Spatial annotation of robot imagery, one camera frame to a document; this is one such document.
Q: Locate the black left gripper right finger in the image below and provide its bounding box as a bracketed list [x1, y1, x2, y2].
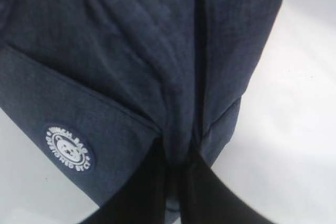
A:
[180, 145, 261, 223]

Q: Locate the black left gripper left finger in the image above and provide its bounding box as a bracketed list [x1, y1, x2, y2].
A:
[86, 138, 166, 224]

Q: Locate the dark blue lunch bag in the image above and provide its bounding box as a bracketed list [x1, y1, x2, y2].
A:
[1, 0, 282, 223]

